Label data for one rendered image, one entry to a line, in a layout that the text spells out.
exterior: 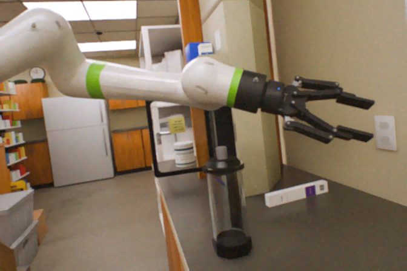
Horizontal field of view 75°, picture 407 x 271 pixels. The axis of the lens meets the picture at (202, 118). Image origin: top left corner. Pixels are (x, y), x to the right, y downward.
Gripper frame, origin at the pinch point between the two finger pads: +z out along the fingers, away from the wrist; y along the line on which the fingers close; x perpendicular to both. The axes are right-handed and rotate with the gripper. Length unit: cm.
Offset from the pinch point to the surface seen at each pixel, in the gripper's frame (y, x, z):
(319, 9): -68, -28, -6
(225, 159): 13.3, -12.3, -25.2
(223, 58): -31, -28, -38
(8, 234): 70, -184, -188
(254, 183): 4, -55, -14
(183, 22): -62, -44, -67
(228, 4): -49, -18, -41
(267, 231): 23.7, -31.8, -8.8
